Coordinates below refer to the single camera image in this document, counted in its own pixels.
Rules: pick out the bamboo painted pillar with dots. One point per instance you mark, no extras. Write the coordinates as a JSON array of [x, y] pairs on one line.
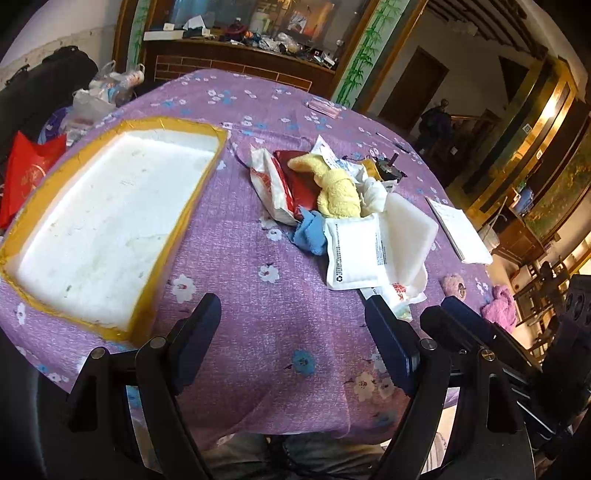
[[364, 50]]

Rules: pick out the white foam box yellow tape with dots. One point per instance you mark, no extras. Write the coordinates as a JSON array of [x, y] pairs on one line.
[[106, 217]]

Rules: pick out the pink plush cloth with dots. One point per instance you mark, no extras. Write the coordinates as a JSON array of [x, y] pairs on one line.
[[501, 307]]

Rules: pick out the white cloth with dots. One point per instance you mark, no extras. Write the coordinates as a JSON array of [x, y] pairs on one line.
[[375, 194]]

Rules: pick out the blue cloth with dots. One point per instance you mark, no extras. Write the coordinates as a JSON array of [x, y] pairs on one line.
[[308, 233]]

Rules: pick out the landscape painting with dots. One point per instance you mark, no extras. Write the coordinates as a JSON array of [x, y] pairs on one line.
[[561, 194]]

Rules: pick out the green packet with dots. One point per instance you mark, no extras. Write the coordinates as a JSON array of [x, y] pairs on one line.
[[402, 314]]

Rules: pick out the black electric motor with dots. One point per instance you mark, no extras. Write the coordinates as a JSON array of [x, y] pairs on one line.
[[390, 167]]

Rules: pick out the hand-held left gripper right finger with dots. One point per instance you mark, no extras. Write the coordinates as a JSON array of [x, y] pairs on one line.
[[392, 346]]

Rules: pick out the yellow pouch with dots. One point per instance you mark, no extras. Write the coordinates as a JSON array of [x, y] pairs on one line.
[[369, 168]]

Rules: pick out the white notebook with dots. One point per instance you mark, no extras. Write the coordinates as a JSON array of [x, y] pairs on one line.
[[461, 230]]

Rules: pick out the red plastic bag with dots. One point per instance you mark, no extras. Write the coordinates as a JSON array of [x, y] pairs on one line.
[[27, 177]]

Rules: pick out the white foam sponge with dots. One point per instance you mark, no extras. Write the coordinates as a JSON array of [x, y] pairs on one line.
[[411, 230]]

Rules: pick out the wooden sideboard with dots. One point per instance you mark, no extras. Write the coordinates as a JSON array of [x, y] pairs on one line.
[[240, 60]]

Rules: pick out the person's legs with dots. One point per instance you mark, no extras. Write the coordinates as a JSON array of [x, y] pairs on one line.
[[295, 457]]

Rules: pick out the white red printed tissue pack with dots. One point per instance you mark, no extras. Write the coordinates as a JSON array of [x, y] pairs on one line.
[[268, 189]]

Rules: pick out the white sachet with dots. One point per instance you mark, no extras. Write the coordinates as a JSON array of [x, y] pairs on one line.
[[353, 251]]

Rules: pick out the white blue printed packet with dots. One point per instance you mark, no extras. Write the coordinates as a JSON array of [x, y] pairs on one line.
[[334, 157]]

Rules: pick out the wooden door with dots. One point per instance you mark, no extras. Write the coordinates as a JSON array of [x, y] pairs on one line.
[[413, 90]]

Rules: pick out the white plastic bag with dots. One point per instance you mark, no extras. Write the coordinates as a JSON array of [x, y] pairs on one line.
[[99, 97]]

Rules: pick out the purple floral tablecloth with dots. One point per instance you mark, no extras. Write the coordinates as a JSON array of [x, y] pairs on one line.
[[258, 295]]

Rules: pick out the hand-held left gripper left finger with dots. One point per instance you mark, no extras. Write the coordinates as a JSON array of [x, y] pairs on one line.
[[199, 341]]

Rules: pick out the blue container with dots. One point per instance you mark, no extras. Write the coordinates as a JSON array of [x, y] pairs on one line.
[[520, 203]]

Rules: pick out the wooden chair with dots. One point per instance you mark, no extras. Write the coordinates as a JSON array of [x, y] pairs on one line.
[[540, 288]]

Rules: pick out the black bag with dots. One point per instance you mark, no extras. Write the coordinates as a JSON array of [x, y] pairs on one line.
[[41, 87]]

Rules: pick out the small wooden cabinet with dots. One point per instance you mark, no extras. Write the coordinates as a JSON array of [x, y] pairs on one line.
[[519, 240]]

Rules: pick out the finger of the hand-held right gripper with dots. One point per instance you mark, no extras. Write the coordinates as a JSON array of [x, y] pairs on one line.
[[438, 323], [466, 311]]

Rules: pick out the pen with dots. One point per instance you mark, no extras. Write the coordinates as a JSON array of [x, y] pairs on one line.
[[392, 141]]

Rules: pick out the small white red packet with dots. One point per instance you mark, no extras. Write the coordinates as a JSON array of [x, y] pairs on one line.
[[400, 291]]

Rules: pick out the red pouch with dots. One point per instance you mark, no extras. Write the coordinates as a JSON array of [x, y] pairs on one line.
[[300, 182]]

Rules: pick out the yellow towel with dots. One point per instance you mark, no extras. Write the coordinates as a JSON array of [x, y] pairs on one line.
[[334, 194]]

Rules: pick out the pink flat packet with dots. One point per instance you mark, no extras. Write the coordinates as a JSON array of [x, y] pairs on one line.
[[325, 107]]

